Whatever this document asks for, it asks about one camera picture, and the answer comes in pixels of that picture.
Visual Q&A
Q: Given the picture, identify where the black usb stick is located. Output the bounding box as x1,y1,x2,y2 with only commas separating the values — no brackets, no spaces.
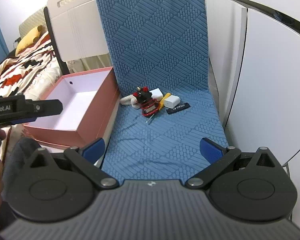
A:
166,102,190,114

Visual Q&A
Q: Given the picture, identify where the small white charger cube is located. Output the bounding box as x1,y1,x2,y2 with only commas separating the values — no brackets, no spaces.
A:
164,95,180,109

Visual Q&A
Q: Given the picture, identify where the yellow handled screwdriver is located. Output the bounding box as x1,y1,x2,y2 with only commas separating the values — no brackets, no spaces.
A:
146,93,171,125

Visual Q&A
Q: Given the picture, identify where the red black toy figure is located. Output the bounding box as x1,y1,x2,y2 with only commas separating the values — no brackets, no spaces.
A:
133,87,159,118

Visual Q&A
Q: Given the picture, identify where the large white charger block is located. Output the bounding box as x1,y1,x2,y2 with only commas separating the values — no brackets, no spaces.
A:
150,88,164,102

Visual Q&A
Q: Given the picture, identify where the dark sleeve forearm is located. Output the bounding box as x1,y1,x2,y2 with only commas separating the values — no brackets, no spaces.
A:
1,137,40,201

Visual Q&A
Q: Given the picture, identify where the pink cardboard box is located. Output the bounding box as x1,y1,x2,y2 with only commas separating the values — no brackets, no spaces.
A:
24,67,120,149

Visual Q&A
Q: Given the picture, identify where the white fluffy plush item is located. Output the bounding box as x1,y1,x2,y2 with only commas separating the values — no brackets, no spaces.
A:
120,94,141,109

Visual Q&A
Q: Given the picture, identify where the yellow pillow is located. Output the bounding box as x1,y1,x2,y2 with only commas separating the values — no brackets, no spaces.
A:
15,25,43,56

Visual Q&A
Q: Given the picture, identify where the beige padded headboard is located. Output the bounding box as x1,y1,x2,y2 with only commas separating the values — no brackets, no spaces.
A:
19,8,47,38

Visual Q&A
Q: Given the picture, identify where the white bed footboard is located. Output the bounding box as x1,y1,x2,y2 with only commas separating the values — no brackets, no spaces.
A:
44,0,112,75

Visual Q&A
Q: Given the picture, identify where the blue textured chair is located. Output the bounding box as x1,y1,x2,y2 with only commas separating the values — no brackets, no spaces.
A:
96,0,228,183

